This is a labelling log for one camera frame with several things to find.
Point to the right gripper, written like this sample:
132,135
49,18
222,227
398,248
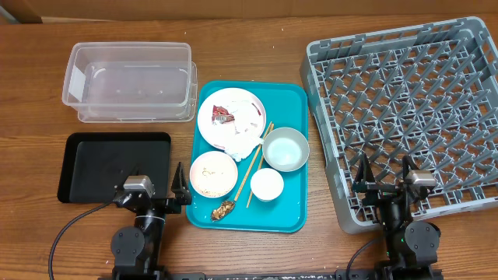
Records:
379,190

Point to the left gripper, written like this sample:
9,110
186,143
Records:
181,192

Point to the pink bowl with rice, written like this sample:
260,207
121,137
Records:
213,174

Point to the red snack wrapper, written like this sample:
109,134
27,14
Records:
221,115

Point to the white napkin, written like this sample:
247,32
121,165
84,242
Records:
247,125

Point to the small white cup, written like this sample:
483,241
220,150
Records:
267,184

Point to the grey bowl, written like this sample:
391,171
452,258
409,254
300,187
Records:
286,149

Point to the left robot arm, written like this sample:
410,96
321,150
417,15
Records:
136,248

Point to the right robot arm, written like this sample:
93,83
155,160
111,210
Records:
411,245

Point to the brown food scrap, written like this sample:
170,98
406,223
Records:
223,210

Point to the grey dish rack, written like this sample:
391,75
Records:
428,92

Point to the teal serving tray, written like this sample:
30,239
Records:
286,106

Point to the large pink plate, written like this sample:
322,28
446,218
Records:
215,134

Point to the black tray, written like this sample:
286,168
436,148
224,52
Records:
95,162

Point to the wooden chopstick left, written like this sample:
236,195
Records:
252,163

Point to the clear plastic bin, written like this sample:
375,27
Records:
131,82

